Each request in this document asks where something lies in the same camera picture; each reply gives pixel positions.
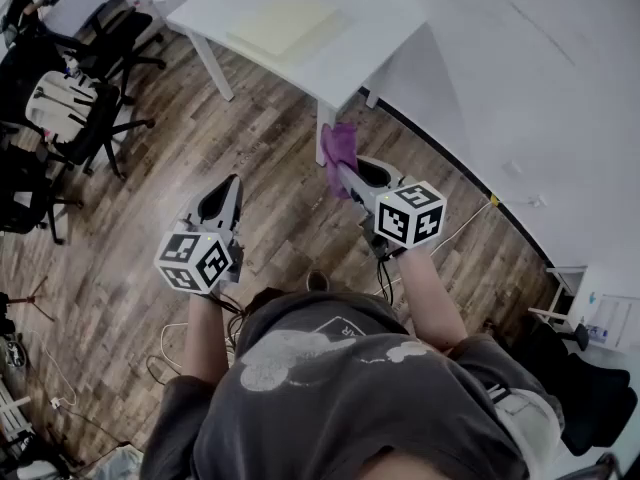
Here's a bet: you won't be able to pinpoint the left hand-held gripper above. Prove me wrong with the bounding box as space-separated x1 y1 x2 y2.
153 173 246 296

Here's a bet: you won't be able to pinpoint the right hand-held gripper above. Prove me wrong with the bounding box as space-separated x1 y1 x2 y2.
337 154 448 259

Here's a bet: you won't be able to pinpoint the purple cloth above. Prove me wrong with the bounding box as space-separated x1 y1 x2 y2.
319 121 359 200

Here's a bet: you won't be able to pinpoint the person's right forearm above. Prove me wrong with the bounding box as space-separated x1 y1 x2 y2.
396 245 470 355

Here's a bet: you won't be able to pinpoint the person's left forearm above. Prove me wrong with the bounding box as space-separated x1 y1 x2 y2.
184 291 237 388

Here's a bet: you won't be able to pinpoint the black office chair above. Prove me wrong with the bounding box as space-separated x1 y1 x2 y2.
0 132 85 247
519 316 640 458
74 6 169 107
19 70 157 182

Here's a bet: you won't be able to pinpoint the thin tripod stand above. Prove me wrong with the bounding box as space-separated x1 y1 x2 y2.
8 275 57 325

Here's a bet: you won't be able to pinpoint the small white side table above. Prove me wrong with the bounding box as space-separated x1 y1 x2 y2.
528 264 590 333

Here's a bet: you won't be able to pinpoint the person's grey t-shirt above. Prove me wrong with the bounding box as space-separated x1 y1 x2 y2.
139 290 566 480

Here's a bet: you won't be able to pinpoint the white shelf unit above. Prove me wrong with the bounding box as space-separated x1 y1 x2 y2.
582 291 640 355

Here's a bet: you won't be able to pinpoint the person's light shorts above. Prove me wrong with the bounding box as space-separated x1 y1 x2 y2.
492 386 565 480

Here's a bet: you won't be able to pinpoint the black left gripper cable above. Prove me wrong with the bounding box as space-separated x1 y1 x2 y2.
212 287 254 342

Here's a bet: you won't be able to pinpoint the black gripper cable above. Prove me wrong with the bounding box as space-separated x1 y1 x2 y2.
375 247 404 312
212 287 254 342

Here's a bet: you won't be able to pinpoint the white floor cable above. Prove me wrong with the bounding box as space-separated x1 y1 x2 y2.
428 200 497 260
22 327 80 412
158 320 239 370

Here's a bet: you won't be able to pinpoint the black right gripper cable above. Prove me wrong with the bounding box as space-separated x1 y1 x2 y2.
375 247 404 312

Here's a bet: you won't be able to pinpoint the white bag with black straps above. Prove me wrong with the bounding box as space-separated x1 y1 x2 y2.
24 70 100 144

